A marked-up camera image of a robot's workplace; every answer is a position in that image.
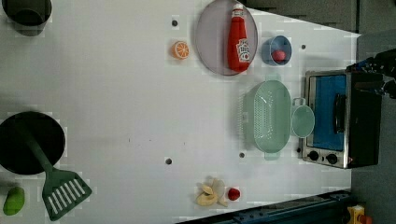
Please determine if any green oval strainer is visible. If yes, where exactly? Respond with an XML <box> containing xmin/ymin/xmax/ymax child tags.
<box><xmin>239</xmin><ymin>74</ymin><xmax>291</xmax><ymax>161</ymax></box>

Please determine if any orange slice toy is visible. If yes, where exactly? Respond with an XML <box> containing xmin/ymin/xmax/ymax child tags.
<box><xmin>171</xmin><ymin>41</ymin><xmax>190</xmax><ymax>60</ymax></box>

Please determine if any red ketchup bottle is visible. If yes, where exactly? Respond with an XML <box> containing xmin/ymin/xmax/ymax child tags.
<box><xmin>227</xmin><ymin>4</ymin><xmax>250</xmax><ymax>73</ymax></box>

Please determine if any peeled banana toy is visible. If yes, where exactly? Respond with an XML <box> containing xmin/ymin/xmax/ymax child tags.
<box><xmin>196</xmin><ymin>178</ymin><xmax>228</xmax><ymax>207</ymax></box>

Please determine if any small red fruit toy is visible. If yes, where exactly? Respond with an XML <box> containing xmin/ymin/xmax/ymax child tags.
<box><xmin>228</xmin><ymin>188</ymin><xmax>241</xmax><ymax>201</ymax></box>

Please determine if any small red ball in bowl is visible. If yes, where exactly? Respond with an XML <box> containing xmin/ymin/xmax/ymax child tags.
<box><xmin>272</xmin><ymin>50</ymin><xmax>286</xmax><ymax>63</ymax></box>

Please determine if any blue bowl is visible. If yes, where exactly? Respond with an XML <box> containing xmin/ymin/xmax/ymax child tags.
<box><xmin>262</xmin><ymin>35</ymin><xmax>292</xmax><ymax>66</ymax></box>

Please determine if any green mug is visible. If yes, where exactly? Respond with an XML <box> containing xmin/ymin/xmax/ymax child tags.
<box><xmin>291</xmin><ymin>97</ymin><xmax>315</xmax><ymax>138</ymax></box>

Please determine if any silver toaster oven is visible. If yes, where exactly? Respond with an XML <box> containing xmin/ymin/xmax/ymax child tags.
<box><xmin>301</xmin><ymin>70</ymin><xmax>383</xmax><ymax>169</ymax></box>

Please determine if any black frying pan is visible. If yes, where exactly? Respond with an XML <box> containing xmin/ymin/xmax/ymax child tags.
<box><xmin>0</xmin><ymin>111</ymin><xmax>65</xmax><ymax>175</ymax></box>

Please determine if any green slotted spatula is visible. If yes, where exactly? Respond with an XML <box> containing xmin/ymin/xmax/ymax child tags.
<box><xmin>15</xmin><ymin>121</ymin><xmax>92</xmax><ymax>221</ymax></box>

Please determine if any green pepper toy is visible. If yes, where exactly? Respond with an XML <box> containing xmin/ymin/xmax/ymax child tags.
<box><xmin>3</xmin><ymin>187</ymin><xmax>25</xmax><ymax>216</ymax></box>

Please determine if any blue metal frame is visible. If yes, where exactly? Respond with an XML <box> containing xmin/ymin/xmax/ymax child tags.
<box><xmin>178</xmin><ymin>190</ymin><xmax>357</xmax><ymax>224</ymax></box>

